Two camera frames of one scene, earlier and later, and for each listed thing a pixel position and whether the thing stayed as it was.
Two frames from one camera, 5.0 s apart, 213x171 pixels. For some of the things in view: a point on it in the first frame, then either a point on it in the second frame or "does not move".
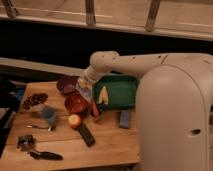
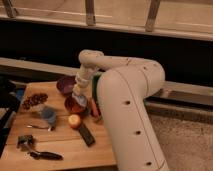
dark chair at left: x=9 y=101 does not move
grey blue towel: x=86 y=94 -> x=81 y=99
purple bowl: x=68 y=84 does not move
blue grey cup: x=50 y=115 does not move
